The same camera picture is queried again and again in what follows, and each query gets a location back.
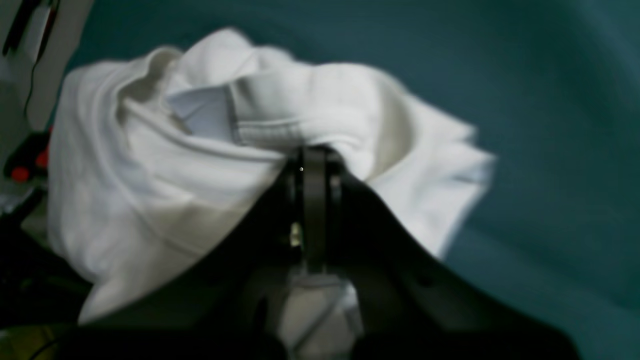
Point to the white T-shirt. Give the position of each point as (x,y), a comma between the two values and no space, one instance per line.
(155,160)

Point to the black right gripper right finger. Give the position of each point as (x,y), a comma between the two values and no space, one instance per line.
(412,306)

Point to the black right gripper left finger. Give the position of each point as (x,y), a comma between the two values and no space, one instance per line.
(230,304)

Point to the teal table cloth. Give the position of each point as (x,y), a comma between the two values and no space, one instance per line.
(552,87)

